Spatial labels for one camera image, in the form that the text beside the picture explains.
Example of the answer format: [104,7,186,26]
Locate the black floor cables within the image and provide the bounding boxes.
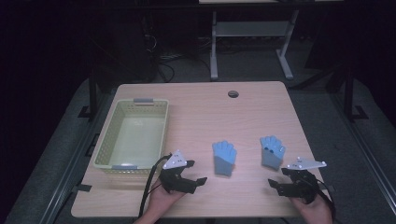
[144,32,213,83]

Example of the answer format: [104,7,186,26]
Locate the white metal stand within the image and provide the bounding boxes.
[209,9,301,81]

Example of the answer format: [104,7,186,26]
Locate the person's right hand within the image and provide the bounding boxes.
[289,189,334,224]

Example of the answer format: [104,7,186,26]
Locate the pale yellow plastic basket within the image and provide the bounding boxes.
[92,98,170,175]

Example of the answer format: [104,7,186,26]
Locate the black table edge clip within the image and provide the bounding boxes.
[71,183,93,194]

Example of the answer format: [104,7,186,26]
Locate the blue and grey glove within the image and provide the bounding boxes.
[260,135,287,172]
[212,140,238,178]

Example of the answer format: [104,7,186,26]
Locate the black metal stand post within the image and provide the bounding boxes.
[343,60,370,123]
[78,66,100,119]

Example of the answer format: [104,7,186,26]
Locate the person's left hand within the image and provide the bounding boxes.
[148,181,188,217]

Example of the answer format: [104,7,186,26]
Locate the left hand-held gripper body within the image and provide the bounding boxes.
[159,149,201,195]

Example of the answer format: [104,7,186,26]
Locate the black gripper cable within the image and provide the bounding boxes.
[137,153,173,219]
[311,174,338,222]

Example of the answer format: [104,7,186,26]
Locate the grey metal floor rail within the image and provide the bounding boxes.
[38,91,110,224]
[330,92,396,217]

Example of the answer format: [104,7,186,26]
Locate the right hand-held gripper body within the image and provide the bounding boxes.
[284,156,328,205]

